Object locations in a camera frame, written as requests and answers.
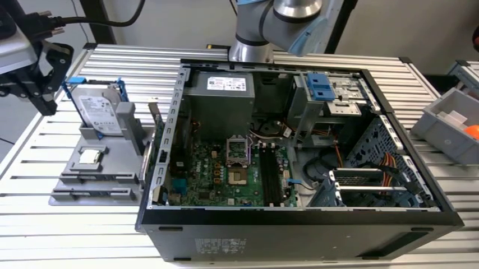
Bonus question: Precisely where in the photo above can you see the CPU socket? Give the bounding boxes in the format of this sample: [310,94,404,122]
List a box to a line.
[228,167,251,185]

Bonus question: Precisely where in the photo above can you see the orange ball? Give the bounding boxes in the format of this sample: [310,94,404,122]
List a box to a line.
[462,125,479,140]

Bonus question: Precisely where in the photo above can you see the green motherboard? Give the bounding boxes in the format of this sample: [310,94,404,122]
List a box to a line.
[167,140,300,208]

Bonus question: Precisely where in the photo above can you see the blue video port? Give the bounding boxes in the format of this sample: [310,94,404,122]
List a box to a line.
[172,179,188,196]

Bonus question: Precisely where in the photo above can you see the silver CPU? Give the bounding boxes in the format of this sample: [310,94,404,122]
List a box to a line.
[76,149,104,165]

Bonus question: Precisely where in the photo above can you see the black PC case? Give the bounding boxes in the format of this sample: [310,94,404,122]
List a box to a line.
[133,57,464,263]

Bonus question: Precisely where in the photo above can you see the thin orange wire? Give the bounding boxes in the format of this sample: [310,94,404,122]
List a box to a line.
[335,140,346,169]

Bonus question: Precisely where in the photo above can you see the white block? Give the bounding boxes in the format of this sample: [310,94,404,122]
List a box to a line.
[438,110,468,127]

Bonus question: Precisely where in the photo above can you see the grey power supply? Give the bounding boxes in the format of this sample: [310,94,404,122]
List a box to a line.
[181,71,258,141]

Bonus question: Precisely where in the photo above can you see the power supply wire bundle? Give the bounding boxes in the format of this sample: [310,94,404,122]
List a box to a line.
[248,119,296,141]

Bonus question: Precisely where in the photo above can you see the metal socket cover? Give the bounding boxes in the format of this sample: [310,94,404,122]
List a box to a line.
[226,134,251,166]

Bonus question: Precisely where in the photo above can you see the hard disk in blue carrier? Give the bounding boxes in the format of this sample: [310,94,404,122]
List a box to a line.
[59,75,131,140]

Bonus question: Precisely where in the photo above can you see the blue plastic drive bracket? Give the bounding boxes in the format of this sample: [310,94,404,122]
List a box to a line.
[304,72,331,101]

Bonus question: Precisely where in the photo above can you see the thick black cables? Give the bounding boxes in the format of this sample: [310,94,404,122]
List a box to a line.
[300,155,338,191]

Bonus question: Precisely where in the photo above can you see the grey parts rack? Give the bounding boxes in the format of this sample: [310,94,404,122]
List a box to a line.
[49,102,156,207]

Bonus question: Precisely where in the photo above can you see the wire locking lever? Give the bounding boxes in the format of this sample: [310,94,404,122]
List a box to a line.
[244,137,254,168]

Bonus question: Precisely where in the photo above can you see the black frame post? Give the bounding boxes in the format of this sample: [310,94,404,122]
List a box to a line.
[324,0,359,55]
[80,0,117,45]

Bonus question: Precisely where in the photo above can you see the grey metal drive cage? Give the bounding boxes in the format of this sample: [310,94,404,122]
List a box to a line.
[287,69,375,148]

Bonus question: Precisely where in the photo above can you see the grey plastic bin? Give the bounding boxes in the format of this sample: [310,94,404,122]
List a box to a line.
[410,88,479,166]

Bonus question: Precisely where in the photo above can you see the grey metal box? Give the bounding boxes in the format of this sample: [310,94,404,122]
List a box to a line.
[447,60,479,100]

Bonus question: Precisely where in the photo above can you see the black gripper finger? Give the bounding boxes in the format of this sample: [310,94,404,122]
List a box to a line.
[0,67,41,99]
[28,41,75,116]

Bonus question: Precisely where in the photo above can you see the orange yellow wire bundle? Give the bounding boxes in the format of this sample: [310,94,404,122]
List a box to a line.
[378,152,398,188]

